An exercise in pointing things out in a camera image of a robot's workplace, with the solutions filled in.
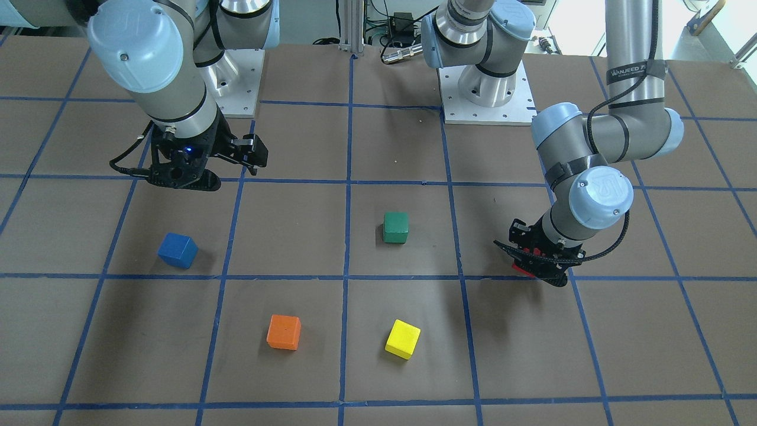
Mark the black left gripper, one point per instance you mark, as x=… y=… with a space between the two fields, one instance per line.
x=523 y=233

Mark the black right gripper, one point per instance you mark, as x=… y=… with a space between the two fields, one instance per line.
x=223 y=140

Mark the red wooden block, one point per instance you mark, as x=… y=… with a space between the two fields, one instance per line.
x=531 y=264

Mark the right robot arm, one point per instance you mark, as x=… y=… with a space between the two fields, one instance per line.
x=172 y=57

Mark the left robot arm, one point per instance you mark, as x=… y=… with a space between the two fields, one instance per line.
x=578 y=153

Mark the blue wooden block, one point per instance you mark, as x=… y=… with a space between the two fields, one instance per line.
x=178 y=250

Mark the green wooden block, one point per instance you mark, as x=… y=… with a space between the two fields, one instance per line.
x=395 y=227

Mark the yellow wooden block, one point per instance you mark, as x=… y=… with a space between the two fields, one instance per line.
x=402 y=340

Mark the orange wooden block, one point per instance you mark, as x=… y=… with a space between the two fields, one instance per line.
x=284 y=332

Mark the black power adapter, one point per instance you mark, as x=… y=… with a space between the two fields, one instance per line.
x=401 y=29

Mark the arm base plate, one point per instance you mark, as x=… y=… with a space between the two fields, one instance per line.
x=242 y=83
x=473 y=112

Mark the aluminium frame post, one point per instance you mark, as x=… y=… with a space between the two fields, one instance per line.
x=350 y=19

